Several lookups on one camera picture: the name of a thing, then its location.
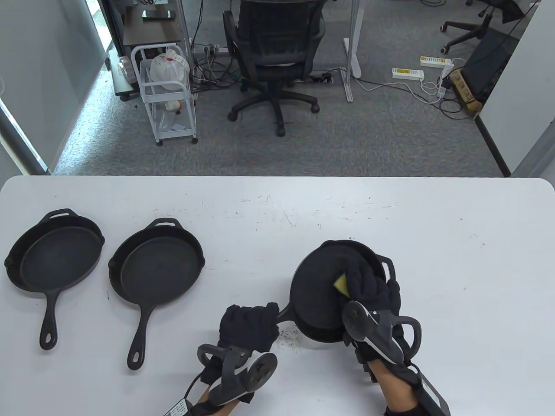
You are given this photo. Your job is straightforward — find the person's right hand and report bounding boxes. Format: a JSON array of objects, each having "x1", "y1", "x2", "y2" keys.
[{"x1": 343, "y1": 256, "x2": 422, "y2": 382}]

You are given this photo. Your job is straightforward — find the person's left hand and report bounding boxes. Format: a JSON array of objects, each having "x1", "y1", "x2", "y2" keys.
[{"x1": 199, "y1": 302, "x2": 281, "y2": 406}]

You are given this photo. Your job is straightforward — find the yellow green sponge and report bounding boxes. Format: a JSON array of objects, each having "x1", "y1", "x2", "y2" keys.
[{"x1": 333, "y1": 272, "x2": 351, "y2": 299}]

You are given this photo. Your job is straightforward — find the black cast iron frying pan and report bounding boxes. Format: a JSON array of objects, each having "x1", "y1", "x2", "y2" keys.
[
  {"x1": 108, "y1": 218, "x2": 206, "y2": 371},
  {"x1": 275, "y1": 240, "x2": 396, "y2": 343},
  {"x1": 4, "y1": 208, "x2": 105, "y2": 351}
]

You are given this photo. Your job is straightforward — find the person's left forearm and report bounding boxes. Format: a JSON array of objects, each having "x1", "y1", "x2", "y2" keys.
[{"x1": 194, "y1": 388, "x2": 240, "y2": 416}]

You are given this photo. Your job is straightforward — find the person's right forearm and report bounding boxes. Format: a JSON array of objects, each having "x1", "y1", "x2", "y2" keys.
[{"x1": 373, "y1": 362, "x2": 428, "y2": 416}]

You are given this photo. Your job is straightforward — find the scattered dark crumbs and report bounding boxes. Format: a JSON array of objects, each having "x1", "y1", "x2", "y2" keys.
[{"x1": 280, "y1": 329, "x2": 305, "y2": 348}]

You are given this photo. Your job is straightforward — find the black white tracking controller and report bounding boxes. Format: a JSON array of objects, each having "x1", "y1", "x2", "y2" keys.
[
  {"x1": 197, "y1": 344, "x2": 278, "y2": 406},
  {"x1": 342, "y1": 300, "x2": 422, "y2": 364}
]

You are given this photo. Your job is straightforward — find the brown cardboard box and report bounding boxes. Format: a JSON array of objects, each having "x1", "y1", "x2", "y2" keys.
[{"x1": 449, "y1": 69, "x2": 483, "y2": 115}]

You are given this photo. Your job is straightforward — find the white rolling cart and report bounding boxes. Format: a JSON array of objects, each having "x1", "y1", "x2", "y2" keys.
[{"x1": 131, "y1": 43, "x2": 199, "y2": 146}]

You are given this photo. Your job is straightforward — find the white desk leg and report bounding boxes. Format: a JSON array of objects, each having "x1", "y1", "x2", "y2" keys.
[{"x1": 343, "y1": 0, "x2": 362, "y2": 103}]

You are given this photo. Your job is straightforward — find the black flat monitor panel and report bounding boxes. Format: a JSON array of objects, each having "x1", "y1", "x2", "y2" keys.
[{"x1": 462, "y1": 30, "x2": 519, "y2": 102}]

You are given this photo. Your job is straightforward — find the black mesh office chair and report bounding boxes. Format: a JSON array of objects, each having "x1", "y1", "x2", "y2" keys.
[{"x1": 222, "y1": 0, "x2": 326, "y2": 137}]

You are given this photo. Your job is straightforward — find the white plastic bag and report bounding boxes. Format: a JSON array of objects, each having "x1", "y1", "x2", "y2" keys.
[{"x1": 150, "y1": 47, "x2": 190, "y2": 91}]

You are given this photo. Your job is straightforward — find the black swivel office chair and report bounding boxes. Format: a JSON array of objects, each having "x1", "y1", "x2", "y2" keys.
[{"x1": 438, "y1": 0, "x2": 542, "y2": 53}]

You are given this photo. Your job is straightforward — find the grey metal desk leg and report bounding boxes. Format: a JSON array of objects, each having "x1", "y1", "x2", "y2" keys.
[{"x1": 176, "y1": 0, "x2": 196, "y2": 83}]

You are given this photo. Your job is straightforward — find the dark brown cabinet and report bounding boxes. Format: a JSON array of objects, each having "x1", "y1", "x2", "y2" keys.
[{"x1": 111, "y1": 4, "x2": 183, "y2": 101}]

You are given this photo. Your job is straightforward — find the black cable loop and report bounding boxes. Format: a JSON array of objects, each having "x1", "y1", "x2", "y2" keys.
[{"x1": 440, "y1": 97, "x2": 474, "y2": 120}]

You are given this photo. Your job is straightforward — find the white power cable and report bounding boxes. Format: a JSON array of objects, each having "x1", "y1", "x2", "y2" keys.
[{"x1": 356, "y1": 78, "x2": 447, "y2": 104}]

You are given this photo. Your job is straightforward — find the tangle of black cables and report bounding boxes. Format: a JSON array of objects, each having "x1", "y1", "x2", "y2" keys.
[{"x1": 191, "y1": 43, "x2": 243, "y2": 92}]

